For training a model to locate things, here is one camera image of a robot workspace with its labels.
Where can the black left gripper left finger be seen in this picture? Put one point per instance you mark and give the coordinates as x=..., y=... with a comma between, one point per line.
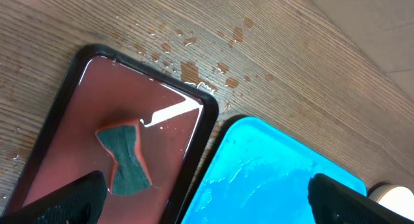
x=80, y=201

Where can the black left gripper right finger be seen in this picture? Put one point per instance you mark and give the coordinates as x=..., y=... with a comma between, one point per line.
x=333, y=202

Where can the pink plate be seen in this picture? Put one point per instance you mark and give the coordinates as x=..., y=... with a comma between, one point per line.
x=398, y=199

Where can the teal plastic tray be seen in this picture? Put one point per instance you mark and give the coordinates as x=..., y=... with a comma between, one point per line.
x=260, y=175

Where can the black tray with red liquid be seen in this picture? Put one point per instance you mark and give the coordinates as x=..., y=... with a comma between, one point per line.
x=102, y=87

